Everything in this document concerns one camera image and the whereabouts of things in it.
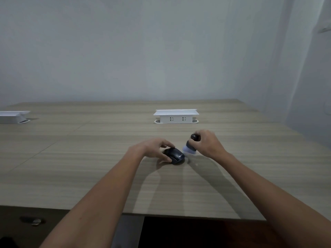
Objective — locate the person's right hand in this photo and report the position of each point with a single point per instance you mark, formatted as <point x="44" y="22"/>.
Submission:
<point x="208" y="145"/>

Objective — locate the person's left thumb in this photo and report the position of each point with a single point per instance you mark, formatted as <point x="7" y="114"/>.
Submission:
<point x="165" y="157"/>

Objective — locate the black cleaning brush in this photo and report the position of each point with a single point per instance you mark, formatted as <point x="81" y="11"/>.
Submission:
<point x="190" y="146"/>

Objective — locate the person's right forearm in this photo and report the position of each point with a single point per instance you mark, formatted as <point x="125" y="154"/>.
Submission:
<point x="274" y="198"/>

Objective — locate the white desktop power socket box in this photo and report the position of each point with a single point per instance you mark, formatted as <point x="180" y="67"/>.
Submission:
<point x="13" y="117"/>
<point x="176" y="116"/>

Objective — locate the black computer mouse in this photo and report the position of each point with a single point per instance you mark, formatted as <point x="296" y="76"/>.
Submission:
<point x="175" y="156"/>

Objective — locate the person's left hand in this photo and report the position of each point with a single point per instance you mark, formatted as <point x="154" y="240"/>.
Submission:
<point x="151" y="149"/>

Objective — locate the person's left forearm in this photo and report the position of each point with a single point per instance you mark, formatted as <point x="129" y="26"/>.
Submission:
<point x="100" y="201"/>

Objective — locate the person's right fingers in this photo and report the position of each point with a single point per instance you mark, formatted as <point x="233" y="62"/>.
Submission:
<point x="197" y="143"/>

